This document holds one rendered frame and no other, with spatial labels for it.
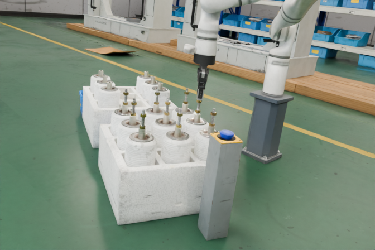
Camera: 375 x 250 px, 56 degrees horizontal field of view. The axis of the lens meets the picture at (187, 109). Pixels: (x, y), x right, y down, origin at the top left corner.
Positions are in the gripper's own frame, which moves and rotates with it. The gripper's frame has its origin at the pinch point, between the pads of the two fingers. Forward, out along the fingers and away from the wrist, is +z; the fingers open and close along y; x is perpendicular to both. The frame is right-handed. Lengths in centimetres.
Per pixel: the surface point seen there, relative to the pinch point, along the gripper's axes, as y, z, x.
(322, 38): 447, 6, -198
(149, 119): 1.7, 12.3, 17.3
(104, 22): 393, 14, 133
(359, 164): 36, 36, -82
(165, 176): -24.9, 20.2, 8.3
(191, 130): -4.5, 12.6, 1.5
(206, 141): -15.4, 11.5, -3.2
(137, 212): -28.1, 32.0, 15.5
